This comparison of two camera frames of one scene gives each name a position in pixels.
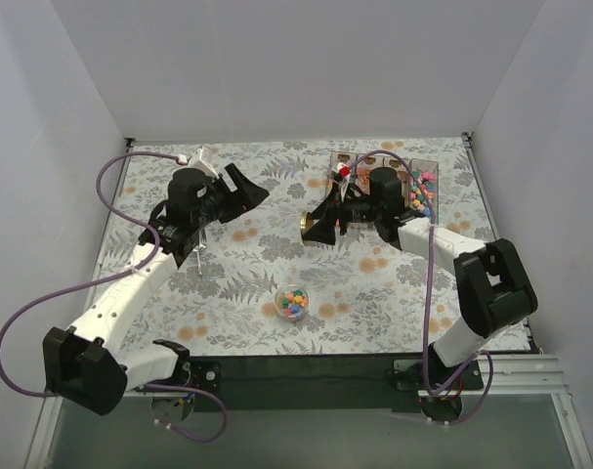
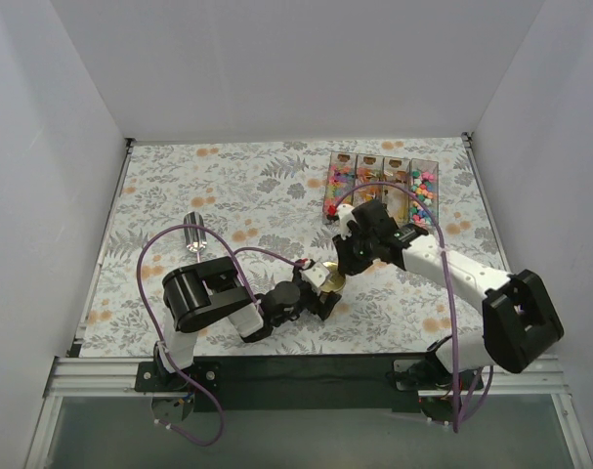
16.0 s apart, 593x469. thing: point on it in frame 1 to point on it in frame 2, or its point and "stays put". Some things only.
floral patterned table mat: [250, 285] stays put
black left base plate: [206, 375] stays put
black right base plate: [409, 375] stays put
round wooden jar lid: [306, 222] to [334, 280]
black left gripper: [226, 193] to [314, 297]
